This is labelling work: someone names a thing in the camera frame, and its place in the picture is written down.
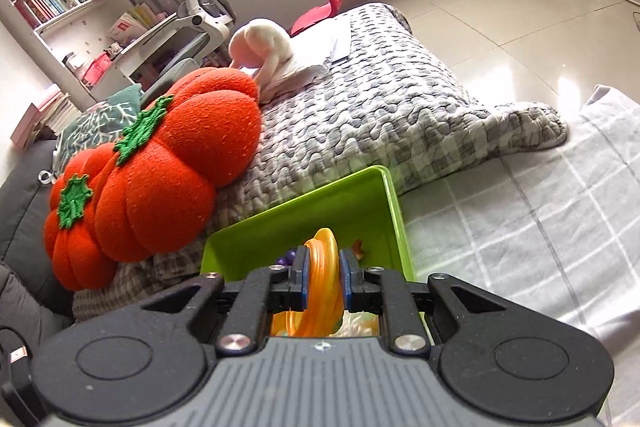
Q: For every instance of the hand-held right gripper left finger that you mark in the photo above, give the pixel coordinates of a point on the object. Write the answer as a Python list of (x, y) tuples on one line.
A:
[(300, 277)]

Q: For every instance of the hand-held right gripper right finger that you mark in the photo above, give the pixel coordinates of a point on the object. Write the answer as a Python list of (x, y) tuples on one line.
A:
[(348, 279)]

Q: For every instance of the orange toy plate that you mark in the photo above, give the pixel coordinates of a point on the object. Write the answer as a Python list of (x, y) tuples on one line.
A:
[(325, 277)]

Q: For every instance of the purple toy grapes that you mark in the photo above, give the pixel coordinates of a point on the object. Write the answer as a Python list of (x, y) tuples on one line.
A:
[(284, 258)]

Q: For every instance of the small brown toy figure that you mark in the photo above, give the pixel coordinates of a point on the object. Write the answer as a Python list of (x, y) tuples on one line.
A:
[(357, 250)]

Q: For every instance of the green plastic box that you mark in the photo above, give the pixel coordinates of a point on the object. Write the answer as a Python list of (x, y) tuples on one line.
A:
[(300, 217)]

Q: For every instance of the small orange pumpkin pillow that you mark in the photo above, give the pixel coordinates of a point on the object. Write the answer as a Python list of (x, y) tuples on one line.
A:
[(75, 247)]

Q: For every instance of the grey checkered quilt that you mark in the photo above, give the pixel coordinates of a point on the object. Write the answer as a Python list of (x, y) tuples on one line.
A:
[(375, 117)]

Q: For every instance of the dark grey sofa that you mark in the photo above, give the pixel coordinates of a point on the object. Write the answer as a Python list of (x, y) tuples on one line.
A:
[(20, 217)]

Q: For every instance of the large orange pumpkin pillow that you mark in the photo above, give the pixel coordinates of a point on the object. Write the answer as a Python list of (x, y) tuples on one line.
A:
[(190, 147)]

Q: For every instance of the grey grid bedsheet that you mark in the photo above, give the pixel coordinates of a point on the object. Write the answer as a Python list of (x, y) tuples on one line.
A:
[(525, 232)]

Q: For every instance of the white papers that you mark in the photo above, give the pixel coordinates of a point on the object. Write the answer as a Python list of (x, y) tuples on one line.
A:
[(320, 42)]

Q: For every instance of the pink and white plush toy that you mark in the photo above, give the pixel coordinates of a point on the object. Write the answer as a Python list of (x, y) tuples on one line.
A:
[(265, 42)]

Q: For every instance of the teal leaf pattern pillow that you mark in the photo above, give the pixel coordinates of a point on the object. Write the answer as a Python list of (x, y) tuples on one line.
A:
[(95, 122)]

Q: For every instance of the stack of pink books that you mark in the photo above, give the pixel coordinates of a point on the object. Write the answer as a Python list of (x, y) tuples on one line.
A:
[(40, 122)]

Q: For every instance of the white desk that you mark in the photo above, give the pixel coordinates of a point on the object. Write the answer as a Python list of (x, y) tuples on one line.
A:
[(145, 52)]

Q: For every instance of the red plastic basket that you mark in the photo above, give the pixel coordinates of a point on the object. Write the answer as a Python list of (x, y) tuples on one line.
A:
[(97, 69)]

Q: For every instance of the white office chair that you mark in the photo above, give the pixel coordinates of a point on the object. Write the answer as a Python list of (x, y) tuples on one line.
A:
[(192, 2)]

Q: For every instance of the books standing on desk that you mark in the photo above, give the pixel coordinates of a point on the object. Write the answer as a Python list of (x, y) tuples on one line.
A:
[(132, 22)]

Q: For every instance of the white bookshelf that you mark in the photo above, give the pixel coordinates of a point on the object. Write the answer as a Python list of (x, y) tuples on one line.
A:
[(55, 42)]

